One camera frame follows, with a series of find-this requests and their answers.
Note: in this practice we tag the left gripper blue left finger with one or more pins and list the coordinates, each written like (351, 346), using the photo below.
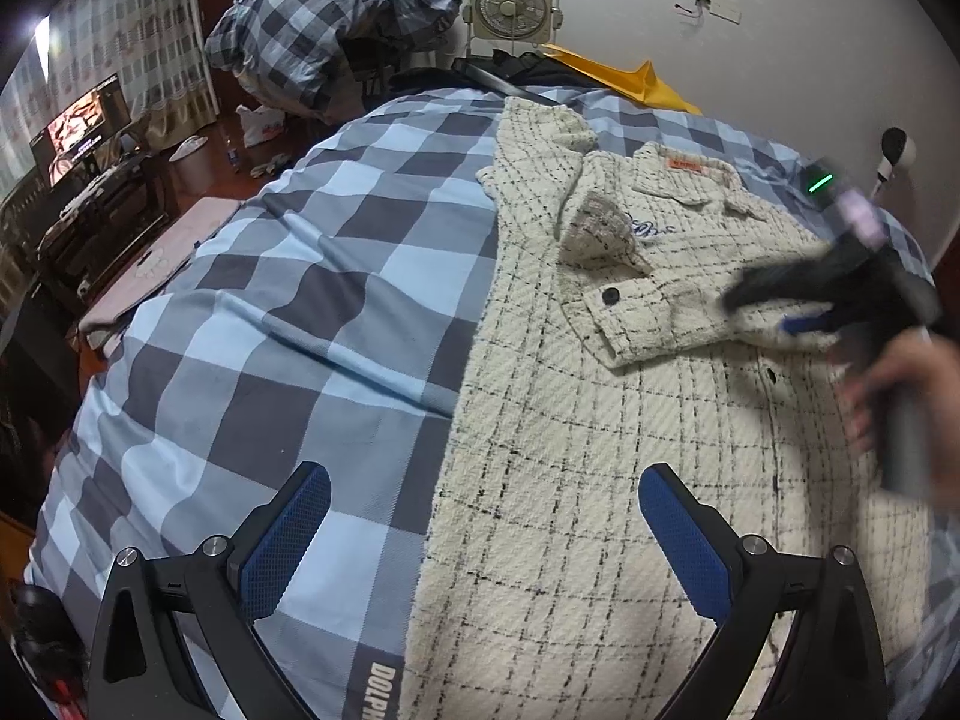
(140, 666)

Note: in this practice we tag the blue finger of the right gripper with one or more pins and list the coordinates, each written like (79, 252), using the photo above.
(829, 321)
(801, 280)

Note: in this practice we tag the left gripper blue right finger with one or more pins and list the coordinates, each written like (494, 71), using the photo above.
(828, 666)

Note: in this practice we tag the cream plaid tweed shirt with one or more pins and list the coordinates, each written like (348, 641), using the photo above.
(603, 350)

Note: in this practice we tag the person right hand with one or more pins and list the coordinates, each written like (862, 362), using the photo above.
(930, 367)

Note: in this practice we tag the yellow cloth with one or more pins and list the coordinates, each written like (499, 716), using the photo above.
(642, 86)

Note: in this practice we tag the blue checkered bed sheet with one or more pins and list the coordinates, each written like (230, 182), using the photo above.
(331, 320)

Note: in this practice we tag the pink bench cushion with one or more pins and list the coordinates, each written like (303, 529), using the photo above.
(150, 272)

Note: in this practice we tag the dark wooden desk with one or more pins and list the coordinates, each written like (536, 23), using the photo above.
(60, 248)

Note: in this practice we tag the beige box fan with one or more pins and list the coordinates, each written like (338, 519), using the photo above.
(517, 21)

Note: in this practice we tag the computer monitor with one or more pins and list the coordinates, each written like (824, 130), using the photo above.
(72, 138)

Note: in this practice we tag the bundled blue checkered quilt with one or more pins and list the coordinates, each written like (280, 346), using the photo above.
(310, 58)

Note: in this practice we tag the patterned curtain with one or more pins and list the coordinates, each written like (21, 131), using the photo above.
(155, 49)

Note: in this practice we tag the white wall camera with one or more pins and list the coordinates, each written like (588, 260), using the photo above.
(898, 155)

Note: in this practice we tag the wall socket with wires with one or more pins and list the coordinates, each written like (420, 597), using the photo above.
(698, 9)

